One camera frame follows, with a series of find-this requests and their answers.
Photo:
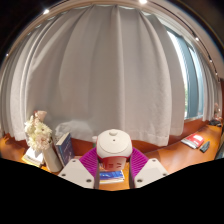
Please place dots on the ceiling spot lights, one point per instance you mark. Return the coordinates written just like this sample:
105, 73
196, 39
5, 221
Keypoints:
46, 11

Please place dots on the red book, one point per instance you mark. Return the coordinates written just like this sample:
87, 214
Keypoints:
194, 140

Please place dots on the wide white curtain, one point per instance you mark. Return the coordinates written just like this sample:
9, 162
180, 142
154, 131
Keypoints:
100, 73

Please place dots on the narrow white curtain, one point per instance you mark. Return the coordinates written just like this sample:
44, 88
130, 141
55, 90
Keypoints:
210, 90

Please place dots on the red and white charger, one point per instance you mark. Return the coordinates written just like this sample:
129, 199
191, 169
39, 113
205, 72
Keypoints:
114, 145

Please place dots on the white vase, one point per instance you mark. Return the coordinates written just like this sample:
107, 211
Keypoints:
52, 160

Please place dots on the blue flat book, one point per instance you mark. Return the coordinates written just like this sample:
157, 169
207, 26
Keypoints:
111, 176

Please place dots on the white flower bouquet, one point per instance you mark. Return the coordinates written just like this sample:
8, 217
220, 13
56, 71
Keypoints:
38, 133

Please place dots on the window with grey frame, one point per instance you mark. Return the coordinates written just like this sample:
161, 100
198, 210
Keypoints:
191, 80

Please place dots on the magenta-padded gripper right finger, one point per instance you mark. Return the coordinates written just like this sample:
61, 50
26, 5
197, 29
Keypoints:
140, 162

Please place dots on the upright blue book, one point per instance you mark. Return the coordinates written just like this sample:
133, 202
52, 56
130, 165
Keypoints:
65, 148

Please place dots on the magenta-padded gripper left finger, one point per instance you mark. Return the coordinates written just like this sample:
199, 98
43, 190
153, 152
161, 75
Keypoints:
87, 163

